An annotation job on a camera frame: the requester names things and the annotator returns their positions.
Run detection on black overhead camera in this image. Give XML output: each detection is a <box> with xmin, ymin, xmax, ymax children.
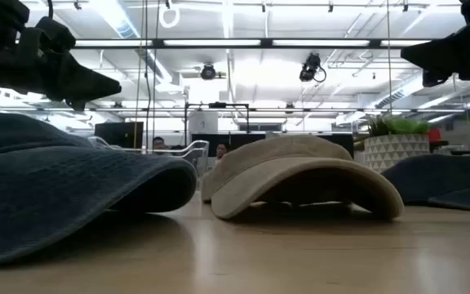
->
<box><xmin>298</xmin><ymin>51</ymin><xmax>328</xmax><ymax>84</ymax></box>

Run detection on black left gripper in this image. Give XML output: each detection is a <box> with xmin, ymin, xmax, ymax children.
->
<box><xmin>0</xmin><ymin>16</ymin><xmax>122</xmax><ymax>112</ymax></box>

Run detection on green plant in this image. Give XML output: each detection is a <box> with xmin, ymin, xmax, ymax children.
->
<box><xmin>366</xmin><ymin>114</ymin><xmax>431</xmax><ymax>138</ymax></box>

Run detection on white box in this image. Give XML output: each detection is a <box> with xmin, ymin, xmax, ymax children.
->
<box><xmin>188</xmin><ymin>110</ymin><xmax>219</xmax><ymax>135</ymax></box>

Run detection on white patterned planter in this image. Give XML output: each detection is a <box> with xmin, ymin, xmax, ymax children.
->
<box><xmin>363</xmin><ymin>133</ymin><xmax>431</xmax><ymax>174</ymax></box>

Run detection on thin black frame bar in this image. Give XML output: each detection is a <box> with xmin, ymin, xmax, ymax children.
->
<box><xmin>0</xmin><ymin>106</ymin><xmax>470</xmax><ymax>114</ymax></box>

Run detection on black hanging cable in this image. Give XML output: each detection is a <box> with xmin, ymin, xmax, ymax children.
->
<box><xmin>142</xmin><ymin>0</ymin><xmax>153</xmax><ymax>154</ymax></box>
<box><xmin>385</xmin><ymin>0</ymin><xmax>393</xmax><ymax>116</ymax></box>

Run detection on person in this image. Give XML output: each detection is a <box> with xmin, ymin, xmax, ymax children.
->
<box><xmin>151</xmin><ymin>136</ymin><xmax>170</xmax><ymax>156</ymax></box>
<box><xmin>215</xmin><ymin>141</ymin><xmax>233</xmax><ymax>161</ymax></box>

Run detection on beige baseball cap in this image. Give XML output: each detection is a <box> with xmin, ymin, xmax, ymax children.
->
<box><xmin>200</xmin><ymin>134</ymin><xmax>405</xmax><ymax>222</ymax></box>

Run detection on round black ceiling fixture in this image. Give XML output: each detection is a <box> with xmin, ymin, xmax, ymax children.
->
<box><xmin>199</xmin><ymin>63</ymin><xmax>218</xmax><ymax>82</ymax></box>

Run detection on clear plastic chair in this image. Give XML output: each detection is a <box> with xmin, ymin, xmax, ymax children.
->
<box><xmin>87</xmin><ymin>136</ymin><xmax>211</xmax><ymax>175</ymax></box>

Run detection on blue denim bucket hat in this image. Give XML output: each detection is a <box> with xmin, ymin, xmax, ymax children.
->
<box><xmin>0</xmin><ymin>112</ymin><xmax>198</xmax><ymax>270</ymax></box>

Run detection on black partition panel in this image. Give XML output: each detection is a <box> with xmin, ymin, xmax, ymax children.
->
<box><xmin>190</xmin><ymin>131</ymin><xmax>355</xmax><ymax>159</ymax></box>

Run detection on navy blue hat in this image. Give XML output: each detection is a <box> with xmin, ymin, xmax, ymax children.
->
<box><xmin>381</xmin><ymin>154</ymin><xmax>470</xmax><ymax>214</ymax></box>

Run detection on black monitor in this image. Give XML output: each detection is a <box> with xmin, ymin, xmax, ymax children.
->
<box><xmin>94</xmin><ymin>121</ymin><xmax>144</xmax><ymax>149</ymax></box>

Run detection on black frame bar with lights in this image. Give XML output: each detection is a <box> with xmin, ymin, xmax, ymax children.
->
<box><xmin>70</xmin><ymin>38</ymin><xmax>432</xmax><ymax>50</ymax></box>

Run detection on white hanging ring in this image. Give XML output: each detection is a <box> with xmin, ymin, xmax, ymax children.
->
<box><xmin>157</xmin><ymin>2</ymin><xmax>181</xmax><ymax>29</ymax></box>

